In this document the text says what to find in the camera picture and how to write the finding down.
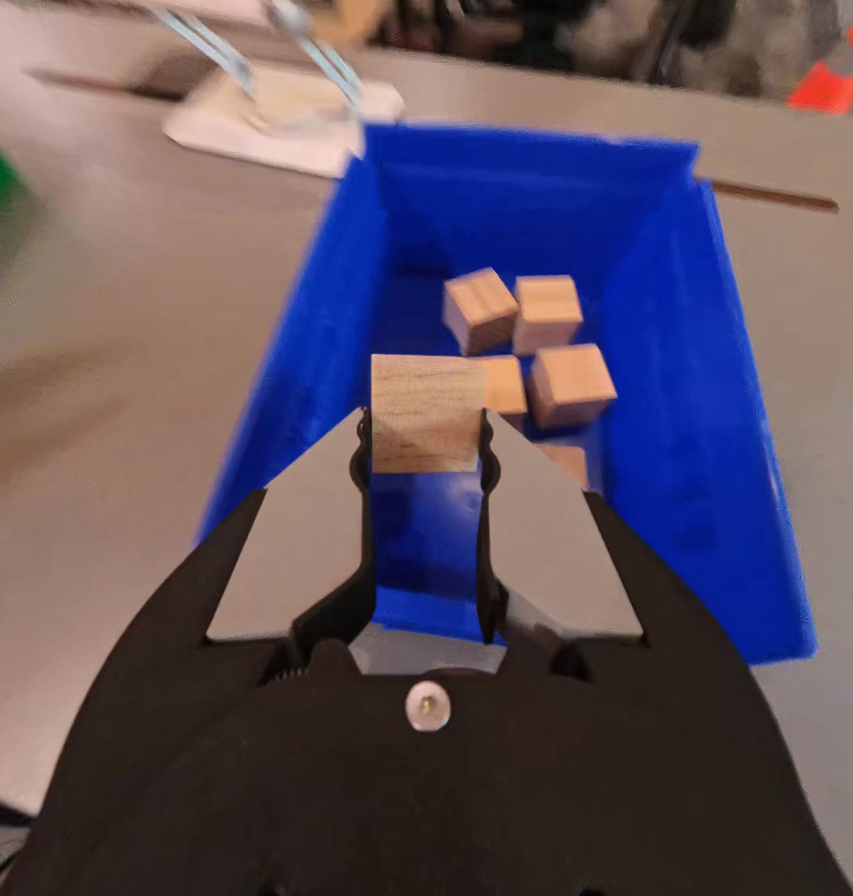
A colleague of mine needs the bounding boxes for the blue-striped wooden cube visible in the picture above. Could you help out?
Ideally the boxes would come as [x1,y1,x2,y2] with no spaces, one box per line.
[484,356,527,421]
[528,343,618,429]
[371,353,487,475]
[538,443,590,491]
[512,274,583,357]
[442,267,520,357]

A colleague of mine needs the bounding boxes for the blue plastic bin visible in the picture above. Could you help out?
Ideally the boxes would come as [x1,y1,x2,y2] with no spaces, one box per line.
[196,122,818,666]

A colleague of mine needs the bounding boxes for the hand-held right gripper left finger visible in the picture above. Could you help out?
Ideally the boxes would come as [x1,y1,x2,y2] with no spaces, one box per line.
[206,408,377,644]

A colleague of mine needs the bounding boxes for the red orange object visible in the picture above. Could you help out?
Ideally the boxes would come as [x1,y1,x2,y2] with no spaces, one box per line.
[789,7,853,116]

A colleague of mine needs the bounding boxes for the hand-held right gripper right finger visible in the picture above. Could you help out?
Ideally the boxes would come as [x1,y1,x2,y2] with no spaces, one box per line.
[475,408,644,646]

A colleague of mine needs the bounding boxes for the white stand base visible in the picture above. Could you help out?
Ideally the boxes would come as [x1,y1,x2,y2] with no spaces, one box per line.
[162,0,405,179]

